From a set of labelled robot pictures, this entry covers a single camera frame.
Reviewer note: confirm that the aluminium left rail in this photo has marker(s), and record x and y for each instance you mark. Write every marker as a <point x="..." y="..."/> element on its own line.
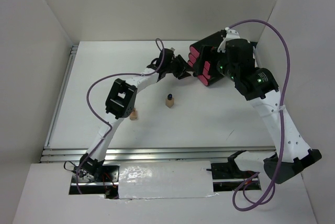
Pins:
<point x="58" y="105"/>

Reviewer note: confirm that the aluminium front rail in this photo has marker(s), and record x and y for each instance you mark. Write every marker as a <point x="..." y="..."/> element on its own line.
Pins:
<point x="159" y="154"/>

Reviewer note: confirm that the white foil-taped board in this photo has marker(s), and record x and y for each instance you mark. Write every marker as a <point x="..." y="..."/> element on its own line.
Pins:
<point x="174" y="179"/>

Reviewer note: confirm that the aluminium rail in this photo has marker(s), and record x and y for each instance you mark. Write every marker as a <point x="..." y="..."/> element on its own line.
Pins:
<point x="58" y="105"/>
<point x="159" y="154"/>

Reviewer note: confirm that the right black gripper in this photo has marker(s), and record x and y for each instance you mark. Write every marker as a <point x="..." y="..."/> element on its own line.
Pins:
<point x="208" y="53"/>

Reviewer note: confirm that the BB foundation pump bottle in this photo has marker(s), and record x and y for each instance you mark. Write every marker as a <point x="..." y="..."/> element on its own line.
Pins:
<point x="133" y="115"/>

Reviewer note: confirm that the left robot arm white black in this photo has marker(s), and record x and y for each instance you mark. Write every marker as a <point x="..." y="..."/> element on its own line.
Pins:
<point x="120" y="103"/>

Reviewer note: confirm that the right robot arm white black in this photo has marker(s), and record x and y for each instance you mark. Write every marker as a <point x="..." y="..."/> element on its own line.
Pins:
<point x="234" y="60"/>

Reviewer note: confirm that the pink top drawer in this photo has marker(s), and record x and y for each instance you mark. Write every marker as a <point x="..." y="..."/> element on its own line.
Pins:
<point x="195" y="52"/>

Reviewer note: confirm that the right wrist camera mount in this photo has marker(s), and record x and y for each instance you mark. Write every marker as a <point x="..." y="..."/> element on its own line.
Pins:
<point x="231" y="34"/>

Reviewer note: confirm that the black drawer organizer case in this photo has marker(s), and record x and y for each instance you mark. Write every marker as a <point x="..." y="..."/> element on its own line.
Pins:
<point x="213" y="40"/>

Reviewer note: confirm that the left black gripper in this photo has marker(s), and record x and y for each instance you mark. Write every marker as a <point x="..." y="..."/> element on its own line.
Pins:
<point x="182" y="66"/>

